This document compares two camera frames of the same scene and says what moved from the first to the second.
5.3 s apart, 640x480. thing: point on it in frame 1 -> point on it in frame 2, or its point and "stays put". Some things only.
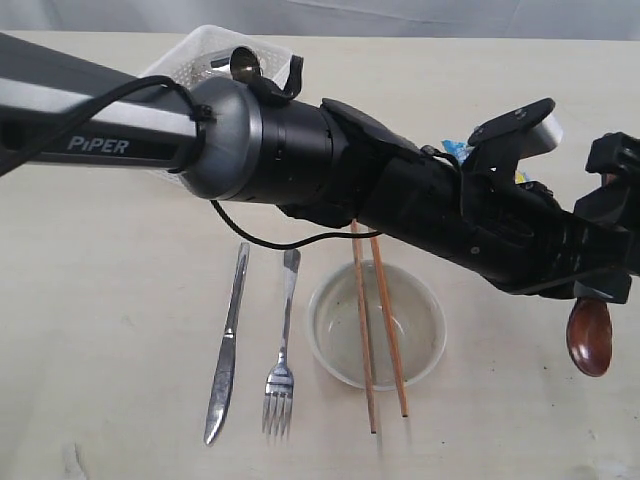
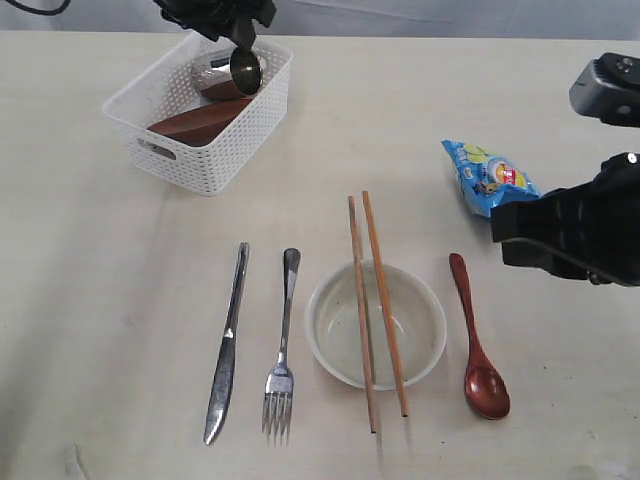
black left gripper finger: x=616 y=202 -> x=243 y=32
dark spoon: x=589 y=335 -> x=485 y=388
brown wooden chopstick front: x=387 y=323 stays put
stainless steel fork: x=280 y=381 stays put
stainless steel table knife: x=224 y=382 stays put
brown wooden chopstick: x=354 y=228 stays put
